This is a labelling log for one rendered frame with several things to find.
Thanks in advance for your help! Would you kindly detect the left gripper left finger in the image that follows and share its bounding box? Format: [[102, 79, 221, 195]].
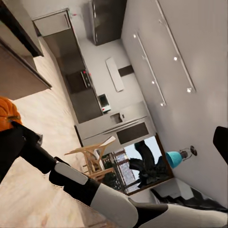
[[0, 126, 26, 183]]

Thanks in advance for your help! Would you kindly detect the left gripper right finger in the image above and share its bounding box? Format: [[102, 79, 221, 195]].
[[213, 126, 228, 164]]

